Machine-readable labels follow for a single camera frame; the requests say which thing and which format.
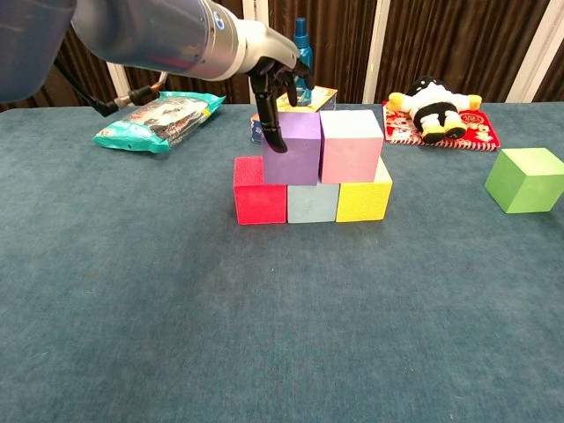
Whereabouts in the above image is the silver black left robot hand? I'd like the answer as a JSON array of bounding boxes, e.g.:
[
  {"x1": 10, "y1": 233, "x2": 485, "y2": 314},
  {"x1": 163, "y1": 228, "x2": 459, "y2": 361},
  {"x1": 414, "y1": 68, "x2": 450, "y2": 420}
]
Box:
[{"x1": 237, "y1": 19, "x2": 316, "y2": 154}]

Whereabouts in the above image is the purple foam cube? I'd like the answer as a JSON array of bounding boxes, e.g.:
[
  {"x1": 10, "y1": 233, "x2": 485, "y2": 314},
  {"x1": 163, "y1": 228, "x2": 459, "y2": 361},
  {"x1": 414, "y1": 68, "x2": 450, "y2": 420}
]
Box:
[{"x1": 261, "y1": 111, "x2": 323, "y2": 186}]

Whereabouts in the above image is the pink foam cube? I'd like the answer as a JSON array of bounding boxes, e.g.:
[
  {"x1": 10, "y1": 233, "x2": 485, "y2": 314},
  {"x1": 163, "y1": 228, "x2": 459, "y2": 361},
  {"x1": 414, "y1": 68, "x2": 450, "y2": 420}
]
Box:
[{"x1": 319, "y1": 109, "x2": 384, "y2": 185}]

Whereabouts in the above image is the red foam cube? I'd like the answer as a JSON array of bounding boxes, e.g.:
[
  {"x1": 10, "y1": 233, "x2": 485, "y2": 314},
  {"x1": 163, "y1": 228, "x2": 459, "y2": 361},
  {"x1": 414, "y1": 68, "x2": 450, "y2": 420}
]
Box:
[{"x1": 233, "y1": 156, "x2": 288, "y2": 226}]

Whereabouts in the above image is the light blue foam cube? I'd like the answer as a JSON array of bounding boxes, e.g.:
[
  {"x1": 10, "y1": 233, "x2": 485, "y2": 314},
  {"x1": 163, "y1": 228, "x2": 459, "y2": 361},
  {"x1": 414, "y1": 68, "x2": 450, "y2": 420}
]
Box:
[{"x1": 286, "y1": 182, "x2": 340, "y2": 224}]

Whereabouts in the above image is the yellow foam cube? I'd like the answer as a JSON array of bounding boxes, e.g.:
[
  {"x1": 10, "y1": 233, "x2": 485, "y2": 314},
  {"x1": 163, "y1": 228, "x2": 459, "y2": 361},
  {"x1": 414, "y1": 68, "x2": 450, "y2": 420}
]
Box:
[{"x1": 335, "y1": 157, "x2": 393, "y2": 223}]

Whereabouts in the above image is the green foam cube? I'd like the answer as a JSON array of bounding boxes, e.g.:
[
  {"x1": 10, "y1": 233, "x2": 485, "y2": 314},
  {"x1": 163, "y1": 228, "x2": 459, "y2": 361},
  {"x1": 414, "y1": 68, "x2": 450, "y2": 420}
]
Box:
[{"x1": 484, "y1": 147, "x2": 564, "y2": 215}]

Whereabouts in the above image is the blue spray bottle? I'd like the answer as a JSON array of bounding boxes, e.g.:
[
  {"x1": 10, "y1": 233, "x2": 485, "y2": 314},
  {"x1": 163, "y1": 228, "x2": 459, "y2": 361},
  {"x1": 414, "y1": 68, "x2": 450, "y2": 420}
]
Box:
[{"x1": 292, "y1": 17, "x2": 315, "y2": 108}]

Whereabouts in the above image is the blue yellow tissue box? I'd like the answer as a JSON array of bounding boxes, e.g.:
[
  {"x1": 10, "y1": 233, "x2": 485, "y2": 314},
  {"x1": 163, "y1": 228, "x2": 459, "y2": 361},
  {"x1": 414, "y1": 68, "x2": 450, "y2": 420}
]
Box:
[{"x1": 250, "y1": 86, "x2": 339, "y2": 146}]

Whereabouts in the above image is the teal snack bag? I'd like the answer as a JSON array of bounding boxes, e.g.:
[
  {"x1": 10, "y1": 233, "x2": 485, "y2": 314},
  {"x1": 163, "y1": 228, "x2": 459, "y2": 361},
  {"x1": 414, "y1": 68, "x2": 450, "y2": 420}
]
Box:
[{"x1": 92, "y1": 90, "x2": 227, "y2": 154}]

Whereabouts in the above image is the brown pleated curtain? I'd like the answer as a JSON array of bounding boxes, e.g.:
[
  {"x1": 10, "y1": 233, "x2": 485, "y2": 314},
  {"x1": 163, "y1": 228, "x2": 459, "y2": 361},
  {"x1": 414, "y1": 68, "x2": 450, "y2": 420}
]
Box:
[{"x1": 0, "y1": 0, "x2": 564, "y2": 114}]

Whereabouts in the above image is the black white plush toy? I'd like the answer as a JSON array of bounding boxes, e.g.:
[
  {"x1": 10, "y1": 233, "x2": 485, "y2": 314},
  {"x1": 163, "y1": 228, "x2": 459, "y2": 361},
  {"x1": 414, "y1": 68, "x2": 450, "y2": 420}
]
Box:
[{"x1": 387, "y1": 75, "x2": 483, "y2": 144}]

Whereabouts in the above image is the red printed spiral notebook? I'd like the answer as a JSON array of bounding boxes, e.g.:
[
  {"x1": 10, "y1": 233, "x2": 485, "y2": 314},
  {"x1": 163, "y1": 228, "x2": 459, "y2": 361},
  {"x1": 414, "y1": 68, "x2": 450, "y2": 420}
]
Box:
[{"x1": 381, "y1": 100, "x2": 502, "y2": 152}]

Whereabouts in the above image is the teal felt table cloth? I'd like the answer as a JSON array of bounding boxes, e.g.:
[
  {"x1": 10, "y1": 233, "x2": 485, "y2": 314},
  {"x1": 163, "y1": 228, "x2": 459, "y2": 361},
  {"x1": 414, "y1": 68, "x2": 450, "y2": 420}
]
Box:
[{"x1": 0, "y1": 103, "x2": 564, "y2": 423}]

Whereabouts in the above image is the white frame post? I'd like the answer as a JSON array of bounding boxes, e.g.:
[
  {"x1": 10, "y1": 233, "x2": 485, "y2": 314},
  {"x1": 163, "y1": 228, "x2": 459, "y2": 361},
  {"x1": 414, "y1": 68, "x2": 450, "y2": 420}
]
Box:
[
  {"x1": 361, "y1": 0, "x2": 391, "y2": 105},
  {"x1": 241, "y1": 0, "x2": 272, "y2": 105},
  {"x1": 505, "y1": 0, "x2": 564, "y2": 104},
  {"x1": 105, "y1": 61, "x2": 136, "y2": 107}
]

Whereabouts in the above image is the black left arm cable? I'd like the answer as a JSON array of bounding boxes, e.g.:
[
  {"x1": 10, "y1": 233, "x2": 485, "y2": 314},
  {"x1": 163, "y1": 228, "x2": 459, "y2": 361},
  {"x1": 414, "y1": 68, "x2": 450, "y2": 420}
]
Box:
[{"x1": 70, "y1": 70, "x2": 169, "y2": 118}]

